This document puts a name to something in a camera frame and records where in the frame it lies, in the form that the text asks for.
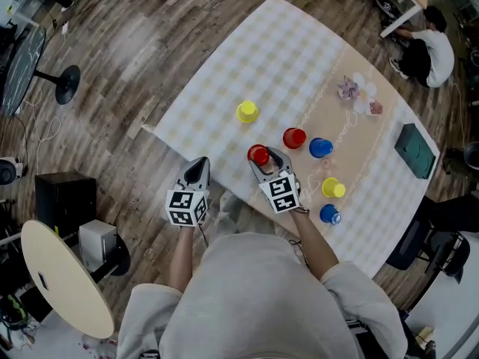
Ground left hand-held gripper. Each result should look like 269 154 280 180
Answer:
165 156 212 229

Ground round beige table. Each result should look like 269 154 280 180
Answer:
20 218 132 340

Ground black folding chair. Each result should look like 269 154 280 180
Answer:
422 230 472 286

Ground purple plant in white pot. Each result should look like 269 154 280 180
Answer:
336 79 361 102

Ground person's right forearm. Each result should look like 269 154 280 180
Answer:
290 208 341 280

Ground red paper cup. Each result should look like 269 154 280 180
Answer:
282 127 307 150
247 144 271 167

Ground round black marble table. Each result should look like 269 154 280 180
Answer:
1 25 82 118

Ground blue paper cup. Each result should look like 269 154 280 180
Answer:
319 203 343 225
308 137 335 159

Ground person's grey trouser legs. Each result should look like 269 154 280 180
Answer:
213 189 285 239

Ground dark green box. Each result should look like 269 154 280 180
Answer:
393 122 438 181

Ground black white backpack rig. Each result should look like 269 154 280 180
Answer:
373 0 403 20

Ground black cabinet box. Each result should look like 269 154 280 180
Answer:
34 171 98 235

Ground white grey computer case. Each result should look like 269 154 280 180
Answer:
77 218 119 273

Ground black grey round device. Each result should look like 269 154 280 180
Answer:
0 156 30 187

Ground yellow paper cup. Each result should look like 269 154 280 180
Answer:
321 177 347 198
236 99 260 124

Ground person's grey sweatshirt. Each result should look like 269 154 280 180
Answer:
118 232 409 359

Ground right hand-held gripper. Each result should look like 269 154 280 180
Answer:
248 147 303 215

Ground person's left forearm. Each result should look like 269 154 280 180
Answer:
168 225 201 295

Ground black office chair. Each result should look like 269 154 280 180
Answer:
385 194 479 272

